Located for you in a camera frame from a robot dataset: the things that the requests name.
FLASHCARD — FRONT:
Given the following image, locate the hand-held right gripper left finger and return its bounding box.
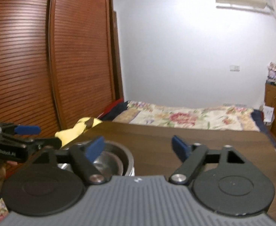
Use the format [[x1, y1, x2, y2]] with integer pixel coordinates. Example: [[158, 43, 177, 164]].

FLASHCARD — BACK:
[[32, 136, 105, 185]]

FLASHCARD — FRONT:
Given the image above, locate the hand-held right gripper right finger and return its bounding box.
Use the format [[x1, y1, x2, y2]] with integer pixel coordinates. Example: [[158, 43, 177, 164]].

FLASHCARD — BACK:
[[170, 135, 245, 185]]

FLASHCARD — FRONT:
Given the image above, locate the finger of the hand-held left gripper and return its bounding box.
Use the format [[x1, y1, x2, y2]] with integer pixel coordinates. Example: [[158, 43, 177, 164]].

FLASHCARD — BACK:
[[1, 134, 62, 149], [0, 122, 41, 135]]

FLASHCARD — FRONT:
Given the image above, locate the medium steel bowl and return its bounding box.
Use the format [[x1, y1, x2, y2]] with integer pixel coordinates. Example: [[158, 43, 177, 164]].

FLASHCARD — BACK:
[[91, 146, 126, 177]]

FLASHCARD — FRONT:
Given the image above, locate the large steel bowl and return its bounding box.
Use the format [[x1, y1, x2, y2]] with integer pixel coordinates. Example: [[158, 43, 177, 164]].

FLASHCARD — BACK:
[[57, 140, 135, 177]]

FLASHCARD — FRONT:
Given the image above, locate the yellow cloth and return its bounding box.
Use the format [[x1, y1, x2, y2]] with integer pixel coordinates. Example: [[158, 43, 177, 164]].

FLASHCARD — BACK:
[[55, 116, 103, 147]]

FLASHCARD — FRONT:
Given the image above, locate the dark red-edged cloth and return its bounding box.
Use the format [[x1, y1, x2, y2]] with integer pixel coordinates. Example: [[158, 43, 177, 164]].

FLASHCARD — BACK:
[[97, 98, 129, 121]]

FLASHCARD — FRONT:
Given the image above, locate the wooden slatted wardrobe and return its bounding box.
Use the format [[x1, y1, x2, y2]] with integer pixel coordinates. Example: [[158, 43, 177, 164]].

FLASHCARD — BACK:
[[0, 0, 117, 137]]

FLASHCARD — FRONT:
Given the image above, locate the white paper box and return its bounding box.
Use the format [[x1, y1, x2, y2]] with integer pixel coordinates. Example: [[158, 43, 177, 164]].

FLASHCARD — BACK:
[[263, 106, 275, 123]]

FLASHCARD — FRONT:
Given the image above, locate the wooden door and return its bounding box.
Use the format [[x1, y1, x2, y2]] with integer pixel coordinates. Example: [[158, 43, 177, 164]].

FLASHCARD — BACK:
[[112, 10, 125, 100]]

